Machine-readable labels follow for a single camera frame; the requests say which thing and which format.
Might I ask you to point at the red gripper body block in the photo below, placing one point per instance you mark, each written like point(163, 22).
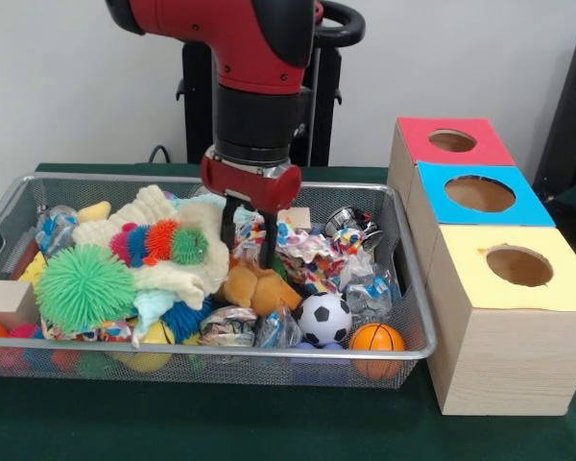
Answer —
point(252, 184)

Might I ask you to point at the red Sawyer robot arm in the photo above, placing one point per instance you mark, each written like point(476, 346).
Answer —
point(254, 58)

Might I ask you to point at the wooden box with three holes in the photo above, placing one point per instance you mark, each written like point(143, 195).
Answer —
point(509, 355)

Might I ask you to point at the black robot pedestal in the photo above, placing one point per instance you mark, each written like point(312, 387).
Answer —
point(326, 106)

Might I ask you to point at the blue spiky ball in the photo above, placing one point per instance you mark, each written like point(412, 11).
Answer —
point(184, 317)

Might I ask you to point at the clear mesh bin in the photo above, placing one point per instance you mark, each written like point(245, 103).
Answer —
point(413, 317)

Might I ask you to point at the black upright panel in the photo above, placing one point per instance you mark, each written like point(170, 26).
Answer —
point(571, 125)

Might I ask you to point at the black and white soccer ball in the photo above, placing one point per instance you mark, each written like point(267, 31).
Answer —
point(324, 319)

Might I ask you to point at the orange basketball toy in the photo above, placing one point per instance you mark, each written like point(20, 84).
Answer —
point(376, 338)

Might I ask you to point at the yellow ball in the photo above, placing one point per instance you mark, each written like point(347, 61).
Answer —
point(152, 338)

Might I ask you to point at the multicolour spiky caterpillar toy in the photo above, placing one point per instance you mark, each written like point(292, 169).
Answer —
point(158, 242)

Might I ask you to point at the plain wooden block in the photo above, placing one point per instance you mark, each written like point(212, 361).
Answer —
point(5, 303)

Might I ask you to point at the dark green table cloth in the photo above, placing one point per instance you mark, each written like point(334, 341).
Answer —
point(269, 423)

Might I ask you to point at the cream yellow cloth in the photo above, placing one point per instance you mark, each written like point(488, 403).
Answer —
point(187, 279)

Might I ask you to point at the green spiky ball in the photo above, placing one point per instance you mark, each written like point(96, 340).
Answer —
point(84, 286)

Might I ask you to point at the brown plush toy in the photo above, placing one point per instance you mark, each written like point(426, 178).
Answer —
point(259, 288)

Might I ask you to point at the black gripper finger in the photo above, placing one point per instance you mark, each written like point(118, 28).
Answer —
point(269, 240)
point(228, 223)

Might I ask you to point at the colourful polka dot cloth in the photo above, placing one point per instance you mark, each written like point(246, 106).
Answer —
point(312, 252)

